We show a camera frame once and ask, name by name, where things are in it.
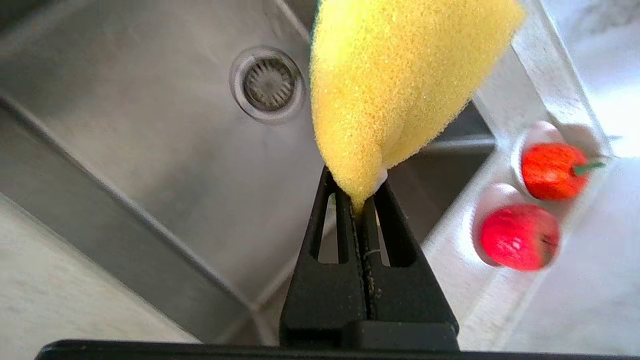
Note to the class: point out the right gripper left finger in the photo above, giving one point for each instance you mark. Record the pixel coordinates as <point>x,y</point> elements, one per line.
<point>325,300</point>

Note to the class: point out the yellow green sponge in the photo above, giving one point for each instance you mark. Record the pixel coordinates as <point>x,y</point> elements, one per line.
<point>400,75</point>

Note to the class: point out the red tomato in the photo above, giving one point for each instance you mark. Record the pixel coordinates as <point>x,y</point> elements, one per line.
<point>550,172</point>

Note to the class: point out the small white dish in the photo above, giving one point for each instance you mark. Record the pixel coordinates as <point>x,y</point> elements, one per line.
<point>537,132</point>
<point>487,197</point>

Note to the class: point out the round sink drain strainer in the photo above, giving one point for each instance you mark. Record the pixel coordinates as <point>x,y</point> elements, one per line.
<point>267,85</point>

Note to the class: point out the red apple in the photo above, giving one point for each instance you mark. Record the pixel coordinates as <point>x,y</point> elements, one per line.
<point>520,237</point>

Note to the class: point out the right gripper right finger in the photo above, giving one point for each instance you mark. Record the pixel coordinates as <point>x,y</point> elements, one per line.
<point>415,300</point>

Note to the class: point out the stainless steel sink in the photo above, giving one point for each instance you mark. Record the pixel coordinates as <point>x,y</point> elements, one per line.
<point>150,150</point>

